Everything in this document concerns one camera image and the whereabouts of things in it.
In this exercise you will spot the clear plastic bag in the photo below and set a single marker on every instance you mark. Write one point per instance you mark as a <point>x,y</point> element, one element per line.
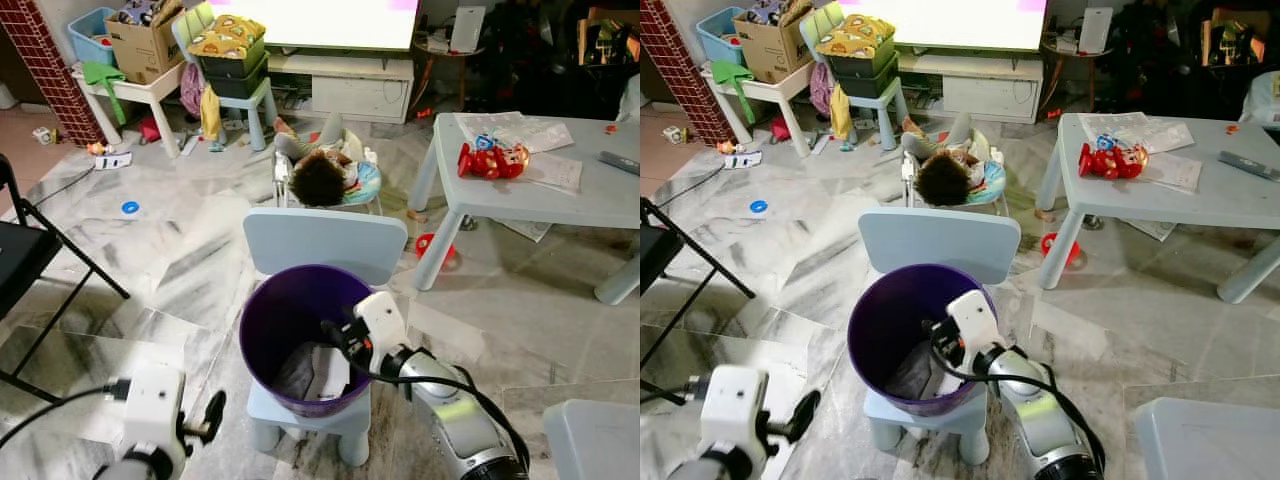
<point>908,375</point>
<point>297,372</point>

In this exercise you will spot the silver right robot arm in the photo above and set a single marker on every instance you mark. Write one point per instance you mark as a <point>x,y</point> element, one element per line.
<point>1045,420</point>
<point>460,420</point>

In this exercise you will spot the purple rubbish bin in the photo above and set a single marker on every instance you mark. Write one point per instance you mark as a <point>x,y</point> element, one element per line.
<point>885,320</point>
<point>275,320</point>

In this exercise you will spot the pale blue child chair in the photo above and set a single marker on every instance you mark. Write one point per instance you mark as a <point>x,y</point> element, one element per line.
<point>940,240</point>
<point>325,240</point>

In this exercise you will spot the baby bouncer seat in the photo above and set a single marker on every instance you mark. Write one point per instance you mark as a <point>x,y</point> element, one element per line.
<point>368,185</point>
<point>995,185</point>

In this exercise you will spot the baby with dark hair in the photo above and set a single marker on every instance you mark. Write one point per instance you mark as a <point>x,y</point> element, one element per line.
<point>942,175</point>
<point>322,175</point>

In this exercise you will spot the pale grey plastic box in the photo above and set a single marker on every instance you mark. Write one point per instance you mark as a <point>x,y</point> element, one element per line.
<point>595,445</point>
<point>1210,445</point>

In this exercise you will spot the pale blue stool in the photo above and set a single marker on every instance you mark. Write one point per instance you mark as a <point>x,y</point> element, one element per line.
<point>885,105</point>
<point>258,105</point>

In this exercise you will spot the yellow hanging cloth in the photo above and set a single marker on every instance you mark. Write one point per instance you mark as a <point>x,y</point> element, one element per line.
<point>210,112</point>
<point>840,112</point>

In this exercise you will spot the white television cabinet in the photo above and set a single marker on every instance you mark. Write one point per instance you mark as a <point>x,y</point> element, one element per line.
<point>985,90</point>
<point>355,90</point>

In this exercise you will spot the white paper with print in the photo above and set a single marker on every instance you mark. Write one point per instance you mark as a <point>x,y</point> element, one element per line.
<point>743,160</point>
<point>113,161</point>

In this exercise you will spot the pale grey children's table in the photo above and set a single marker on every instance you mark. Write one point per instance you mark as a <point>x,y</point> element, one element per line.
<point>1190,205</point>
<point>570,200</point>

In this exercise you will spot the white paper sheet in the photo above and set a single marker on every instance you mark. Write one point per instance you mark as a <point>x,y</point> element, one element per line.
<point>1178,172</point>
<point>558,172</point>

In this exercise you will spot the pink hanging cloth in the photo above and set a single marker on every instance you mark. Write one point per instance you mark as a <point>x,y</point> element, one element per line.
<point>820,88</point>
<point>191,88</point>

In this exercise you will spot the dark storage bins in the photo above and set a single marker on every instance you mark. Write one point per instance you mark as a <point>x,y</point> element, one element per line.
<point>235,72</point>
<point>862,72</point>

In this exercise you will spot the printed paper sheet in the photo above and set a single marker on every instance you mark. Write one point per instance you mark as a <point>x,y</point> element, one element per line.
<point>535,130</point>
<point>1160,130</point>

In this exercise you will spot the white side table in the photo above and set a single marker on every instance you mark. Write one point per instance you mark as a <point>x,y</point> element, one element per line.
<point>150,88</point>
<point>780,88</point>

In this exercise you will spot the yellow snack packs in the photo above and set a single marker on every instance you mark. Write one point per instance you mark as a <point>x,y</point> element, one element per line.
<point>855,38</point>
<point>228,38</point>

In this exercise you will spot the television screen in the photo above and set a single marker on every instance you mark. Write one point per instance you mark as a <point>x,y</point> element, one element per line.
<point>950,22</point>
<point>320,22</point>

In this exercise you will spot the grey remote control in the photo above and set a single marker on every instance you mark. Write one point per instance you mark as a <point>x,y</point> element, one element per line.
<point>1250,166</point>
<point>620,162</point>

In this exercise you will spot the green cloth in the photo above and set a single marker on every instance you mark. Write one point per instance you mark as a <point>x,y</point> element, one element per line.
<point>105,78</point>
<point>733,78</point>

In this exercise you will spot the cardboard box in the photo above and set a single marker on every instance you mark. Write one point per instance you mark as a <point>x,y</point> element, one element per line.
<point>140,50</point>
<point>770,50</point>

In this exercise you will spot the white router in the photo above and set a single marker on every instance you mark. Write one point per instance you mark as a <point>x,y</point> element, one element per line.
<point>1095,28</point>
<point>467,28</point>

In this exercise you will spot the red brick pattern column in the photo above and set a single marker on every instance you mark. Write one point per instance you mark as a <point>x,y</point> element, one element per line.
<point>50,70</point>
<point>685,70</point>

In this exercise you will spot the blue plastic basket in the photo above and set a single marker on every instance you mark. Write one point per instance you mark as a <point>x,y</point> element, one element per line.
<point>715,38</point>
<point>88,38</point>

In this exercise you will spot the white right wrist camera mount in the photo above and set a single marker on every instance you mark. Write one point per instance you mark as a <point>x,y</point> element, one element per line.
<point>383,325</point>
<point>975,322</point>

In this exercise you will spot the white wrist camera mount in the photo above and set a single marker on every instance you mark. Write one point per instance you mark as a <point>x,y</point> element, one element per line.
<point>383,325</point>
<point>733,410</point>
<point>975,322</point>
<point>152,410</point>

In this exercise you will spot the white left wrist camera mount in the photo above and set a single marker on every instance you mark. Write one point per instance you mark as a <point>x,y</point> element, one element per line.
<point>733,410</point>
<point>152,410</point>

